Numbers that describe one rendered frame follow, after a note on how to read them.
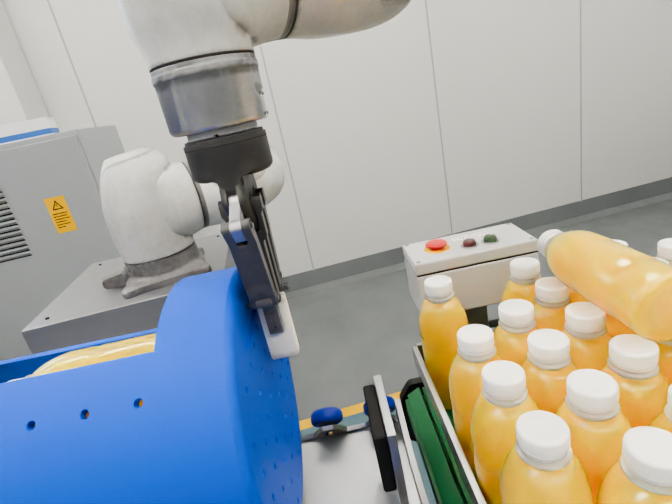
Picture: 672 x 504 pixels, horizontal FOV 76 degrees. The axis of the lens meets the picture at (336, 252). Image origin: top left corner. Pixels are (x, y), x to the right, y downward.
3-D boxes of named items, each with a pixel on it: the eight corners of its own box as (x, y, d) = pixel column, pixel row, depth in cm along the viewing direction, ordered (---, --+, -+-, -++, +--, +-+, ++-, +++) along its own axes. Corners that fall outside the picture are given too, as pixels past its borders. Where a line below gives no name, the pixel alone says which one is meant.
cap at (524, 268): (508, 269, 64) (508, 258, 63) (537, 267, 63) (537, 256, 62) (512, 281, 60) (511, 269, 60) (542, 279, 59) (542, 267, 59)
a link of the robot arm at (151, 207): (118, 254, 99) (80, 160, 92) (195, 229, 107) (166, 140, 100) (125, 271, 86) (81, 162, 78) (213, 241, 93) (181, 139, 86)
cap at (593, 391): (607, 383, 39) (607, 367, 39) (626, 414, 36) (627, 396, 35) (560, 385, 40) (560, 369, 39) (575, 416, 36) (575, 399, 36)
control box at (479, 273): (409, 294, 81) (401, 243, 78) (513, 272, 81) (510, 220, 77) (422, 319, 72) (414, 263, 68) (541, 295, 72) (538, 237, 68)
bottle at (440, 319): (463, 376, 72) (451, 275, 65) (484, 403, 65) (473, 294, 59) (423, 388, 71) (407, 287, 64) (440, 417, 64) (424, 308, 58)
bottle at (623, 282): (725, 301, 39) (594, 240, 57) (679, 258, 37) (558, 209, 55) (666, 356, 41) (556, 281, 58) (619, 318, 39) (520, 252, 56)
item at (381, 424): (377, 456, 56) (360, 378, 52) (395, 452, 56) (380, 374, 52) (391, 528, 47) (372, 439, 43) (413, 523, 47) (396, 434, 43)
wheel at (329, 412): (307, 409, 59) (309, 424, 58) (339, 402, 59) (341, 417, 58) (312, 415, 63) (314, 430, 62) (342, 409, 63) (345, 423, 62)
